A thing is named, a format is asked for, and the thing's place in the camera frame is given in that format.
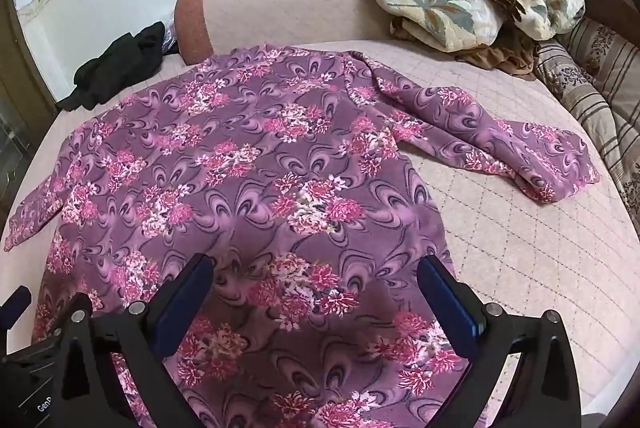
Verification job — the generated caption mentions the black cloth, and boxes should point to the black cloth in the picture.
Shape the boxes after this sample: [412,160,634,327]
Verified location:
[56,22,167,113]

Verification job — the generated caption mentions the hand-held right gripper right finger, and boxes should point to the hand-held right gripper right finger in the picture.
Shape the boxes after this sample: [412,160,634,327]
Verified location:
[417,254,583,428]

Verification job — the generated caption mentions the striped beige pillow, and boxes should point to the striped beige pillow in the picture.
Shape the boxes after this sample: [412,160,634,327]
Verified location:
[532,15,640,229]

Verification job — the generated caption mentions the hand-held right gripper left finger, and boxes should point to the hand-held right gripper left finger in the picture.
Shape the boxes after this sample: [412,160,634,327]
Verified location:
[50,253,216,428]

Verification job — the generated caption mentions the pink bolster with brown end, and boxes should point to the pink bolster with brown end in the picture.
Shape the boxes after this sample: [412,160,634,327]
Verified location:
[174,0,401,63]

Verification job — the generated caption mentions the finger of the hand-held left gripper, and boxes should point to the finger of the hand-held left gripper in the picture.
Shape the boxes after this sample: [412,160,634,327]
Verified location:
[0,287,32,334]

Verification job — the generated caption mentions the purple floral garment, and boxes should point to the purple floral garment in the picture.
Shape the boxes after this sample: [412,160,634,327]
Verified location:
[4,45,601,428]

